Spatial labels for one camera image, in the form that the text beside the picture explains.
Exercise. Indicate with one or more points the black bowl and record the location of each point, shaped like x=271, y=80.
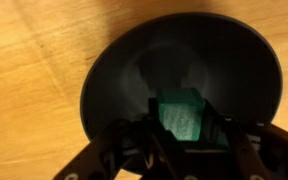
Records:
x=217, y=60

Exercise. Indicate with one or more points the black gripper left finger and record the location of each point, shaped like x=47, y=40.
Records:
x=127, y=150

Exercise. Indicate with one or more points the small green block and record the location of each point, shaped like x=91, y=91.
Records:
x=182, y=116

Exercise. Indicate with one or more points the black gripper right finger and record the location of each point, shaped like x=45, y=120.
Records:
x=267, y=153

